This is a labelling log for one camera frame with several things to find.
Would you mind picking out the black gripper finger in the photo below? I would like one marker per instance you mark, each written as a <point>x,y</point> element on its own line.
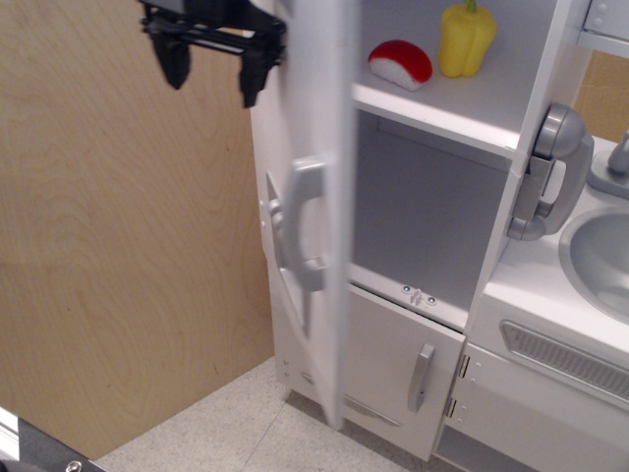
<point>254,71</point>
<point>174,58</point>

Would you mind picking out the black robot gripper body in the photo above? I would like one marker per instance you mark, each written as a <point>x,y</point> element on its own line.
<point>227,26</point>

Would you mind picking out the white fridge door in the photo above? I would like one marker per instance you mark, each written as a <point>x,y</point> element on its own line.
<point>306,109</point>

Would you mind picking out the white toy fridge cabinet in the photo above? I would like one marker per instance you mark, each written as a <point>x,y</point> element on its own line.
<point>438,170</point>

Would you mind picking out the red white toy sushi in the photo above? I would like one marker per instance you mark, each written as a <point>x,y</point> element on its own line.
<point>401,63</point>

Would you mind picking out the grey ice dispenser panel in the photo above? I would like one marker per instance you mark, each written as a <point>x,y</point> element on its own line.
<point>284,246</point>

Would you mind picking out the yellow toy bell pepper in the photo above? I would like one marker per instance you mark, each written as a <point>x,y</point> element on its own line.
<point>466,32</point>

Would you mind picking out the plywood board panel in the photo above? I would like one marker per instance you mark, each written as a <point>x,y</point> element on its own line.
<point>133,282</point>

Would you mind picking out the white magnetic door catch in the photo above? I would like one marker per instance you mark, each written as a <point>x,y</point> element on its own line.
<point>417,297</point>

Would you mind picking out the grey toy telephone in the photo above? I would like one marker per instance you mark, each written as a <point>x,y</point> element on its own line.
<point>555,176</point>

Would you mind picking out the white lower freezer door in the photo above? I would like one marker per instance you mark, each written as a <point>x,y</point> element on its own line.
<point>385,337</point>

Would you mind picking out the brown cardboard box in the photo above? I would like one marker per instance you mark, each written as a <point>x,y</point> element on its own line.
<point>603,96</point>

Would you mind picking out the metal upper cabinet hinge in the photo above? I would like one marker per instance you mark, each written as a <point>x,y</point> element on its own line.
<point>463,366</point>

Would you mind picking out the metal cabinet hinge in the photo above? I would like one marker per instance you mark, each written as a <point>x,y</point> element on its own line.
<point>450,407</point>
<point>463,366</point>

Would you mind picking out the grey toy faucet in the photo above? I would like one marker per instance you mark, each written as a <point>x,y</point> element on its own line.
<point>609,170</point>

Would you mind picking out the grey toy sink basin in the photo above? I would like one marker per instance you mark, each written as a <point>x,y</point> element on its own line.
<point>593,252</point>

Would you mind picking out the metal lower cabinet hinge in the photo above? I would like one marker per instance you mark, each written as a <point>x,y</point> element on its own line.
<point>450,407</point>

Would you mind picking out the grey vent grille panel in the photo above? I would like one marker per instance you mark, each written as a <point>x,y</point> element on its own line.
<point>566,360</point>

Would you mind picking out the white toy kitchen counter unit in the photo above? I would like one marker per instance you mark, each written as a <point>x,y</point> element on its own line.
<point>515,415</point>

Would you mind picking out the grey upper door handle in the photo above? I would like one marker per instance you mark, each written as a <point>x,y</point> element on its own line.
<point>305,184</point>

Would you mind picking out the grey door handle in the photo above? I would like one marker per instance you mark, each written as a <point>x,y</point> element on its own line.
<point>305,184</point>
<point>416,393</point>

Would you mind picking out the grey lower door handle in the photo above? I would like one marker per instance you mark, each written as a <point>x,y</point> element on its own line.
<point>416,393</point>

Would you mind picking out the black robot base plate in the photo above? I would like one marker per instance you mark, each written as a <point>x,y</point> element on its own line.
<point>24,447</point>

